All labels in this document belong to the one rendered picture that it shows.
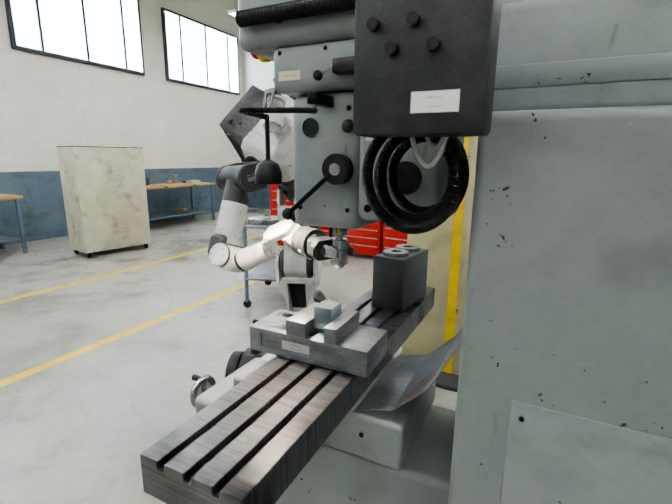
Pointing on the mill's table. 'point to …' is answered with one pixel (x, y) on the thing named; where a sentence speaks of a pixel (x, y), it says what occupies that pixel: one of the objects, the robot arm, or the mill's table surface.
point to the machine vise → (323, 343)
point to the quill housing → (322, 123)
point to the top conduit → (290, 11)
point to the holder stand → (399, 277)
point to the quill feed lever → (335, 168)
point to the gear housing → (283, 64)
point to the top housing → (294, 30)
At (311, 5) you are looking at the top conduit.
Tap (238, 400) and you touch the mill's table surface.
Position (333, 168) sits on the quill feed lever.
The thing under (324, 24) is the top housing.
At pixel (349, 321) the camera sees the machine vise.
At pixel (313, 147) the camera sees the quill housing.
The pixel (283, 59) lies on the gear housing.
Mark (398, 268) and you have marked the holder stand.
